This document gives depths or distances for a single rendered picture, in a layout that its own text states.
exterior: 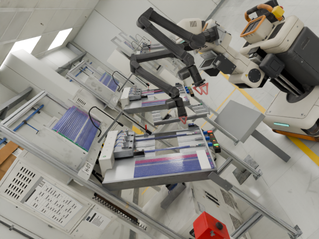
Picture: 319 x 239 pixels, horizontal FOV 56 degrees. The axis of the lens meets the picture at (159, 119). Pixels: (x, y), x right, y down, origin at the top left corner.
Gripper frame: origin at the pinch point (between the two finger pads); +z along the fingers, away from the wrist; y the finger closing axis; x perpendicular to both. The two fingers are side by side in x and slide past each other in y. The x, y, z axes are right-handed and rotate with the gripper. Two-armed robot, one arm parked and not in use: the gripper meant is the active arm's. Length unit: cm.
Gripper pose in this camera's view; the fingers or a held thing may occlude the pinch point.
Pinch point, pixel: (184, 123)
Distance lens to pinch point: 223.3
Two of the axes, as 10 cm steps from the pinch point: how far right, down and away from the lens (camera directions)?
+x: 9.7, -2.4, -1.0
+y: -0.1, 3.5, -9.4
